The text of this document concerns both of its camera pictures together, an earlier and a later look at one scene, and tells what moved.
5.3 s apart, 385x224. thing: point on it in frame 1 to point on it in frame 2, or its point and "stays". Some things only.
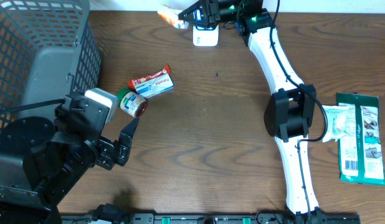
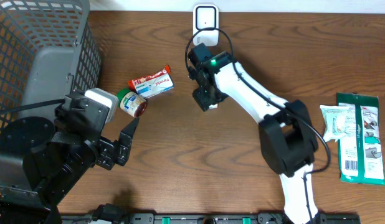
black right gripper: (213, 10) to (203, 99)
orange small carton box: (172, 16) to (213, 106)
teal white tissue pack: (336, 127) stays
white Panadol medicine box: (155, 86) stays
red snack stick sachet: (166, 71) to (145, 84)
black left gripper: (109, 152) stays
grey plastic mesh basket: (43, 50) stays
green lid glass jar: (131, 103) stays
